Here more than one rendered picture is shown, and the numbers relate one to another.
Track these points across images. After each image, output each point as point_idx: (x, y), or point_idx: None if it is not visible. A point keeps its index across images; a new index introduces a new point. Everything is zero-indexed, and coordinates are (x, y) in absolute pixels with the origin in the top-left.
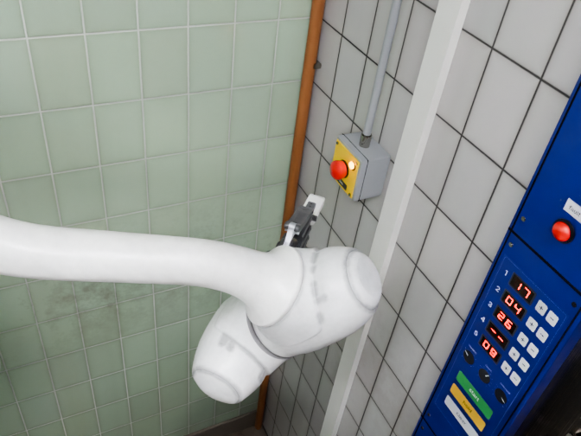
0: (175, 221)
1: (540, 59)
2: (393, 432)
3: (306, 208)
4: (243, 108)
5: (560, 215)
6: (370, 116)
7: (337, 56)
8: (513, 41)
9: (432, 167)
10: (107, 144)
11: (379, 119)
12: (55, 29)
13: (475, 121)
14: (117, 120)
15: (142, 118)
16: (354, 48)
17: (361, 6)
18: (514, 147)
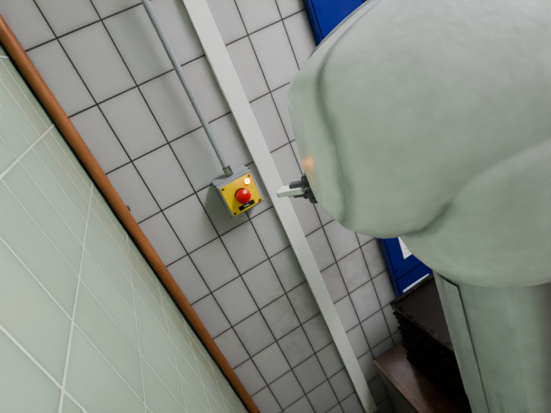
0: (216, 408)
1: (274, 11)
2: (372, 279)
3: (304, 174)
4: (142, 275)
5: None
6: (220, 151)
7: (140, 179)
8: (255, 20)
9: (270, 129)
10: (170, 384)
11: (214, 161)
12: (70, 289)
13: (270, 76)
14: (151, 352)
15: (149, 334)
16: (151, 153)
17: (134, 122)
18: (298, 60)
